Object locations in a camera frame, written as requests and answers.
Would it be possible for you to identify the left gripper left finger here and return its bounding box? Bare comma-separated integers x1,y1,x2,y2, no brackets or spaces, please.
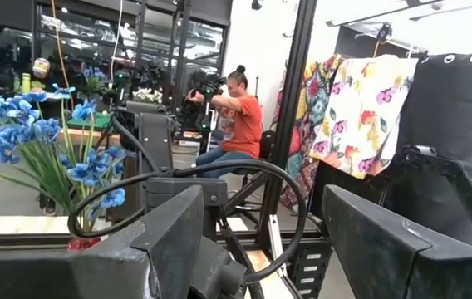
0,184,206,299

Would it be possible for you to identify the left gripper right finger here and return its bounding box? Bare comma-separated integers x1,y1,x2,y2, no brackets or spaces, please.
322,184,472,299

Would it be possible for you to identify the red ribbed glass vase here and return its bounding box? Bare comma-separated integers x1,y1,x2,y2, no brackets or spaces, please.
66,236,111,252

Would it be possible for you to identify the black curtain with eyelets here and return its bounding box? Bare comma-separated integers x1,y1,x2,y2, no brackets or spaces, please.
397,51,472,233

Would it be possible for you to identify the white floral cloth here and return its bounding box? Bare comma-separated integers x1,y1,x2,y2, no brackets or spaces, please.
308,53,420,180

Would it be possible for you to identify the black office chair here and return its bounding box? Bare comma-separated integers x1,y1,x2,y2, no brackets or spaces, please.
223,130,278,217

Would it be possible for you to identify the white flower bunch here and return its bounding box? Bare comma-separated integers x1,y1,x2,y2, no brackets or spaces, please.
131,86,165,105

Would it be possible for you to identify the person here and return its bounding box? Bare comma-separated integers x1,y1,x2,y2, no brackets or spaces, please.
185,64,264,179

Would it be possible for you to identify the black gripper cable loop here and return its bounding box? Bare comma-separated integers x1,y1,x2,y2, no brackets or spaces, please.
67,159,308,299

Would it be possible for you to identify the black camera rig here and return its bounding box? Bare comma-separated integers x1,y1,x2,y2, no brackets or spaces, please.
181,70,227,134

